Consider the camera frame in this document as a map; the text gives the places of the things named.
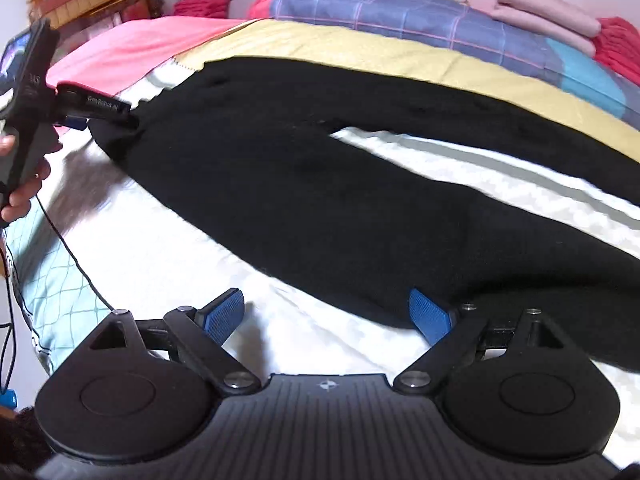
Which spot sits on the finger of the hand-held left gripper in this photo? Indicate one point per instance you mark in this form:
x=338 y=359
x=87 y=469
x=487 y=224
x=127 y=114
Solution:
x=130 y=119

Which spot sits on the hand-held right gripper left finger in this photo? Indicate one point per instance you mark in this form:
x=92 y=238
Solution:
x=225 y=317

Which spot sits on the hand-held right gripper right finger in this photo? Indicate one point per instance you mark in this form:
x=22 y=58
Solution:
x=427 y=317

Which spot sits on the black pants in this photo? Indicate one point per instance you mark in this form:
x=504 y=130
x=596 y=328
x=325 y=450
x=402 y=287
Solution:
x=300 y=185

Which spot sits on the person's left hand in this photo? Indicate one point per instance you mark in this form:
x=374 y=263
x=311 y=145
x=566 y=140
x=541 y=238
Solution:
x=20 y=197

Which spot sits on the red ruffled cloth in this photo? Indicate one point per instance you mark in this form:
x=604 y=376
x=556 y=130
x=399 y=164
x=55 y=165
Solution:
x=620 y=45
x=202 y=5

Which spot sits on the teal checked sheet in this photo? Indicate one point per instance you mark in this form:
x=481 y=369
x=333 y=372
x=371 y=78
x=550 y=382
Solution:
x=50 y=285

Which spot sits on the small blue object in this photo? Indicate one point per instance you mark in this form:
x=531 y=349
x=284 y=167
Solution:
x=7 y=398

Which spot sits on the dark fuzzy cloth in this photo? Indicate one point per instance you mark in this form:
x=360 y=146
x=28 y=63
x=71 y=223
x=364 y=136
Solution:
x=20 y=440

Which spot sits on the yellow patterned bed cover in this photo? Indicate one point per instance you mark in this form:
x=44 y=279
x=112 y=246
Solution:
x=400 y=60

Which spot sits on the blue plaid quilt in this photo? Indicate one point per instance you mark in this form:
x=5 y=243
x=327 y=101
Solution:
x=400 y=10

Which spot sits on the folded pink blanket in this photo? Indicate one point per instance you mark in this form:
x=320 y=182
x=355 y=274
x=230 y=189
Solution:
x=530 y=15

